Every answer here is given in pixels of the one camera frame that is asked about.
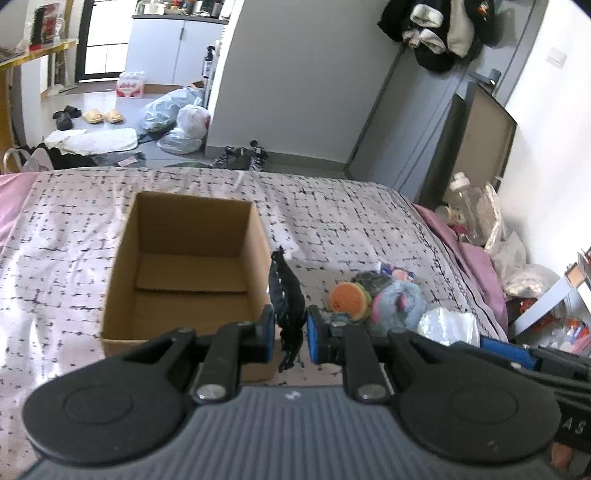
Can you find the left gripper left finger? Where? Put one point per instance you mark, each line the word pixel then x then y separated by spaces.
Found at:
pixel 128 405

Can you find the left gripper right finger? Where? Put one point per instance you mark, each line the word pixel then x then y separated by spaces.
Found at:
pixel 447 399

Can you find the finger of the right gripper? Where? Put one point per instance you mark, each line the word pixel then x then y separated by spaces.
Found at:
pixel 510 352

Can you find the light blue fluffy plush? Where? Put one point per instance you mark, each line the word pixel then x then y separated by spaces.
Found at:
pixel 399 306

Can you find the black knitted soft item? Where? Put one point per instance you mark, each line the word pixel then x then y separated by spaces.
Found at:
pixel 289 307

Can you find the white crumpled soft item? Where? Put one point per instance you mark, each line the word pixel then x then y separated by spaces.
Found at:
pixel 449 327

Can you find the pink bed sheet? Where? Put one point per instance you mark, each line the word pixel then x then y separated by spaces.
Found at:
pixel 478 267

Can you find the dark floral fabric item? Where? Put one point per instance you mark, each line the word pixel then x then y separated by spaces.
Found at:
pixel 373 282

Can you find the orange round plush toy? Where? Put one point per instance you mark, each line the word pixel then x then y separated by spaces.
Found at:
pixel 350 298

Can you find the brown cardboard box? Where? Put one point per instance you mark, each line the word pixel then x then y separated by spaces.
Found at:
pixel 184 261

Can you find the patterned white bed cover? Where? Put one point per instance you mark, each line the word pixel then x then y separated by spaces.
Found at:
pixel 97 261

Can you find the clear plastic bottle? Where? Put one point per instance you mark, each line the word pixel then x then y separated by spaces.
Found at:
pixel 464 197

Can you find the dark framed board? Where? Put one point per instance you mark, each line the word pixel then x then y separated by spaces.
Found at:
pixel 476 140

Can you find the grey door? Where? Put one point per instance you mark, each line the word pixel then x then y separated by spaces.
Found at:
pixel 400 138

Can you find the white tote bag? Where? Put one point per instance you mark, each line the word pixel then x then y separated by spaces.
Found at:
pixel 19 160

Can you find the clear plastic bag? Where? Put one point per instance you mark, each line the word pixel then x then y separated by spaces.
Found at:
pixel 177 142

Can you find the pair of sneakers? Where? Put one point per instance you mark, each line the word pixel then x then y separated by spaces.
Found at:
pixel 239 158

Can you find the white floor mat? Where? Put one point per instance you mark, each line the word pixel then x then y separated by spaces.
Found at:
pixel 92 142

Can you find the right yellow slipper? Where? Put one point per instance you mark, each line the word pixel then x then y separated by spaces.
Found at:
pixel 113 117

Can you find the white red plastic bag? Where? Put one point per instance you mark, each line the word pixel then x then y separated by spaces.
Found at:
pixel 194 121

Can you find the blue grey garbage bag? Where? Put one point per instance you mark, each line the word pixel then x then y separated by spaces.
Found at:
pixel 160 115

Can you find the black slippers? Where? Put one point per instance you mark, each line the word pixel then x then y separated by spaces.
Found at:
pixel 64 118

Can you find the yellow edged table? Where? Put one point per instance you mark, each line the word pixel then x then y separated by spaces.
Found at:
pixel 6 133

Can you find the bottled water pack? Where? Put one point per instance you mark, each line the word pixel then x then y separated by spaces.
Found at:
pixel 130 84

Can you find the hanging clothes pile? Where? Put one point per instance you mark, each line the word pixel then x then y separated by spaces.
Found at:
pixel 441 32

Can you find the spray bottle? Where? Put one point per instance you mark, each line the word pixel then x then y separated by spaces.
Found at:
pixel 207 66

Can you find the white kitchen cabinet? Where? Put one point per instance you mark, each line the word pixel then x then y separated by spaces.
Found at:
pixel 170 49

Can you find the red snack box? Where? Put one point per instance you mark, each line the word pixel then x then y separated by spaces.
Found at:
pixel 44 25

